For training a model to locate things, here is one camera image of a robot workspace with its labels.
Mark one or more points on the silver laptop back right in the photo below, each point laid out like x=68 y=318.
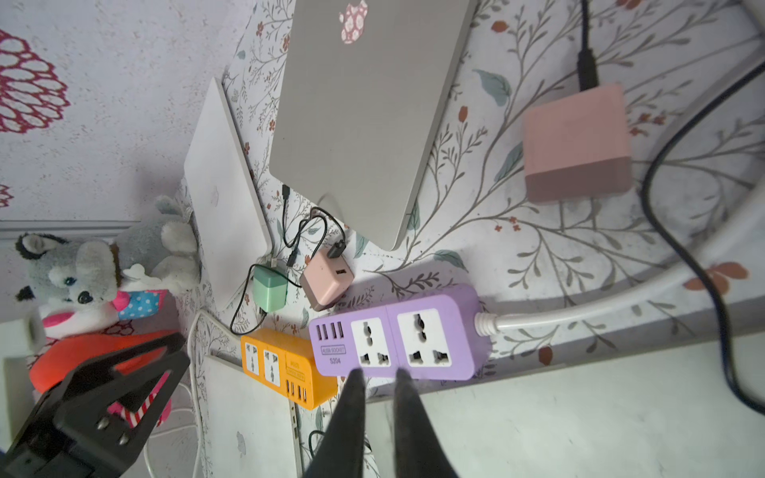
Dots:
x=363 y=93

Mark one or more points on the white pink plush top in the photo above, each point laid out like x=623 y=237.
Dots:
x=64 y=321

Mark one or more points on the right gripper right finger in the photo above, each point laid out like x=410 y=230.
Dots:
x=417 y=451

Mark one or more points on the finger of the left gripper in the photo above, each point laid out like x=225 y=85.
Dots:
x=78 y=405

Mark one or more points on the white laptop back left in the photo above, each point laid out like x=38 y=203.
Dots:
x=231 y=226

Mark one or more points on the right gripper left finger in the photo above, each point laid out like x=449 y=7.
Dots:
x=341 y=453

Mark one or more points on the white laptop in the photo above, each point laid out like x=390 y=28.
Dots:
x=231 y=226
x=249 y=429

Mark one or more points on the orange power strip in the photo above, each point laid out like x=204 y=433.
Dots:
x=286 y=364

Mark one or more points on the white laptop front left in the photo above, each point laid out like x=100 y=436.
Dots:
x=249 y=429

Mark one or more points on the white pink plush striped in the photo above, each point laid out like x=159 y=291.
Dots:
x=133 y=415

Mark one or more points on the floral table mat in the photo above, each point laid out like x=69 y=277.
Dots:
x=472 y=222

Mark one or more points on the pink charger plug purple strip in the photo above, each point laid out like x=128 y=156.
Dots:
x=578 y=147

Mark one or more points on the silver laptop front right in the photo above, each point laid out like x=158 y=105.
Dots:
x=661 y=413

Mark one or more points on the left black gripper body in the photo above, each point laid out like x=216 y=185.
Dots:
x=42 y=451

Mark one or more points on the silver laptop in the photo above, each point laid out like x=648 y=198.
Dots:
x=363 y=93
x=661 y=413

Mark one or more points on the orange fox plush toy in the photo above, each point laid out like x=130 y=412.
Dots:
x=66 y=355

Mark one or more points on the purple power strip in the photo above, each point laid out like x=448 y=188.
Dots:
x=432 y=336

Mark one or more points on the green charger plug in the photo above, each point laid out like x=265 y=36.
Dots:
x=268 y=289

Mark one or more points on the grey husky plush toy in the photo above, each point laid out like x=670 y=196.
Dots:
x=158 y=253

